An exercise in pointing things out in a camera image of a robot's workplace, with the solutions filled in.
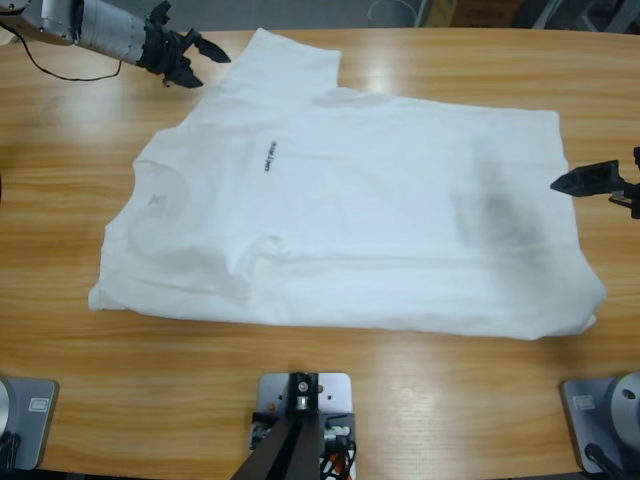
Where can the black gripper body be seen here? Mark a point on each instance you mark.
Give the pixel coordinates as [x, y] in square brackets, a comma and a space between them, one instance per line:
[162, 47]
[632, 200]

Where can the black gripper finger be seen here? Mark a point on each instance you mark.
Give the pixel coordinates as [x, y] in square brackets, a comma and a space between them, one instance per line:
[592, 177]
[212, 47]
[186, 77]

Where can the white t-shirt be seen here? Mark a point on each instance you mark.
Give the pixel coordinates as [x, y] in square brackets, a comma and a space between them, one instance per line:
[350, 210]

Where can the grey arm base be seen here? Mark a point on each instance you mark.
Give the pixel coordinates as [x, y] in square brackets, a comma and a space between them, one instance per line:
[605, 405]
[30, 420]

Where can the brown cardboard box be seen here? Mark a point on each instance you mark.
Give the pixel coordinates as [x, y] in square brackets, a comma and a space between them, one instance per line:
[480, 10]

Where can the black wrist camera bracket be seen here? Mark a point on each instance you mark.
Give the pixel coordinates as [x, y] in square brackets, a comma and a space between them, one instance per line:
[637, 157]
[159, 12]

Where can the grey metal frame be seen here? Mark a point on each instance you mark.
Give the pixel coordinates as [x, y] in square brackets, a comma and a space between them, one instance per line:
[600, 15]

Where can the grey metal post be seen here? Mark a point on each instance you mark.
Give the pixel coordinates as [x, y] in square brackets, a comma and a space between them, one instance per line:
[422, 12]

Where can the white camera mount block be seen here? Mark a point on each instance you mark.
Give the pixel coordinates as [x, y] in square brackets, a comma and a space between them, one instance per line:
[335, 395]

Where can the dark brown camera post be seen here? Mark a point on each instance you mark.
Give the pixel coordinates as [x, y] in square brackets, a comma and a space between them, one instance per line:
[295, 440]

